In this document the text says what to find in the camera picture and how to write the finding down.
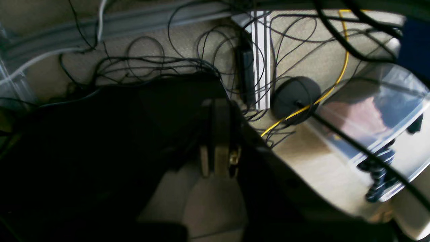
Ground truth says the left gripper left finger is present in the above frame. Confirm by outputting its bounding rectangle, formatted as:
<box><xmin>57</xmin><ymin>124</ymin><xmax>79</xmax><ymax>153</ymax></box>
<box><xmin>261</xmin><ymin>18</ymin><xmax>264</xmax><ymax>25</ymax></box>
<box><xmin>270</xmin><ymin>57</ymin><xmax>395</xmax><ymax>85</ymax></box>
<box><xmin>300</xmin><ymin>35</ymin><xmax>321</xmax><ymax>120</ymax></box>
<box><xmin>128</xmin><ymin>98</ymin><xmax>215</xmax><ymax>242</ymax></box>

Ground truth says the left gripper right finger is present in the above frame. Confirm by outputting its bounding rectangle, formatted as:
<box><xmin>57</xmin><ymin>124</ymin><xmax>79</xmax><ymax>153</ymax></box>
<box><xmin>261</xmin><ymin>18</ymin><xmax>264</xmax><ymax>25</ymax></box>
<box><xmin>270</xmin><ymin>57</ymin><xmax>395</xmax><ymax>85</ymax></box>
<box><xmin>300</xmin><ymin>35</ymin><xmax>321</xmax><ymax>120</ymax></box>
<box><xmin>214</xmin><ymin>98</ymin><xmax>399</xmax><ymax>242</ymax></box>

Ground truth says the black t-shirt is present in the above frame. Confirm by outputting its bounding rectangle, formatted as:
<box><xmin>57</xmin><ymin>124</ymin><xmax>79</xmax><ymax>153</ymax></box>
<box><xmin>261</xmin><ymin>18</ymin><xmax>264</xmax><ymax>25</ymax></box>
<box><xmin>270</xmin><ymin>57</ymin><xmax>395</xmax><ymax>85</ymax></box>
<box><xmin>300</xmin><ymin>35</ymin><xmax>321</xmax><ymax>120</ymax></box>
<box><xmin>1</xmin><ymin>72</ymin><xmax>227</xmax><ymax>242</ymax></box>

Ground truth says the black round stand base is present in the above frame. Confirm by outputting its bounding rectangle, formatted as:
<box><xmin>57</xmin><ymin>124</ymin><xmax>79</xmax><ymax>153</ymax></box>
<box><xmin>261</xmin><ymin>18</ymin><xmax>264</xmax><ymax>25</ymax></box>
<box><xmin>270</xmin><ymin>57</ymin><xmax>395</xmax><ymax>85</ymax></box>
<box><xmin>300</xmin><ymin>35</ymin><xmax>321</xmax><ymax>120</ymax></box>
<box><xmin>270</xmin><ymin>76</ymin><xmax>321</xmax><ymax>126</ymax></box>

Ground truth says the clear plastic storage bin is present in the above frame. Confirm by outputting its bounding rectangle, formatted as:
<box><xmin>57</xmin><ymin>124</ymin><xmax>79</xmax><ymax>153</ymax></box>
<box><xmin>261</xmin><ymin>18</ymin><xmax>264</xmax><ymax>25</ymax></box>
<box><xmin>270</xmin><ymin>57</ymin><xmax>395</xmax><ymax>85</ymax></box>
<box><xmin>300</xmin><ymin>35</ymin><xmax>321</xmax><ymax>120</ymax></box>
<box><xmin>306</xmin><ymin>63</ymin><xmax>429</xmax><ymax>203</ymax></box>

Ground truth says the yellow cable on floor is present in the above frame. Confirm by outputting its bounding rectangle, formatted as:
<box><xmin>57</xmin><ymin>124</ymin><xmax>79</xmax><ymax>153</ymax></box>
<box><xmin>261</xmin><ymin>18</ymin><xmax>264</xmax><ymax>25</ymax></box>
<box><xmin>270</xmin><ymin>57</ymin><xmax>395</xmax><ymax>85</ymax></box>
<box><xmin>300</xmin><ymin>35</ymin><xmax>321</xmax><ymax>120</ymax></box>
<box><xmin>261</xmin><ymin>9</ymin><xmax>370</xmax><ymax>137</ymax></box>

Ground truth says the aluminium frame base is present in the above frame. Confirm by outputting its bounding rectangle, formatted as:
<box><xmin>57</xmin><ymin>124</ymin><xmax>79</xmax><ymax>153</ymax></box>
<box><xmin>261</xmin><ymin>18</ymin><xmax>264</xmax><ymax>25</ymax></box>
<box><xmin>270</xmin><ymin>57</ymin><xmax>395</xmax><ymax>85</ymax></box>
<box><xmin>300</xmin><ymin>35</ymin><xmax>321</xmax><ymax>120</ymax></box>
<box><xmin>232</xmin><ymin>11</ymin><xmax>271</xmax><ymax>111</ymax></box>

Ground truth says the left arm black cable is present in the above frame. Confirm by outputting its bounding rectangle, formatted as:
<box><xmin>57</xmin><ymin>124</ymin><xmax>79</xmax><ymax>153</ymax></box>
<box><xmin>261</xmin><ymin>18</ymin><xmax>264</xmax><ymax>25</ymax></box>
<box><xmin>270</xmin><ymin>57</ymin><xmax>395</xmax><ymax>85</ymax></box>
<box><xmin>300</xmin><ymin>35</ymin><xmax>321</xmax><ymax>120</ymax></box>
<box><xmin>312</xmin><ymin>0</ymin><xmax>430</xmax><ymax>64</ymax></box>

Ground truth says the white cable on floor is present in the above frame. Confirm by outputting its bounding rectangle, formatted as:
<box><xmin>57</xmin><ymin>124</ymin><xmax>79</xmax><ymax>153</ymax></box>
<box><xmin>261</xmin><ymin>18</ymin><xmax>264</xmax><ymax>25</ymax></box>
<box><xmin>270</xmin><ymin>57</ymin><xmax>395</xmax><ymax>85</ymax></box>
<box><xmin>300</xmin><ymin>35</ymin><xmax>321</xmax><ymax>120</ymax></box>
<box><xmin>0</xmin><ymin>0</ymin><xmax>108</xmax><ymax>84</ymax></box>

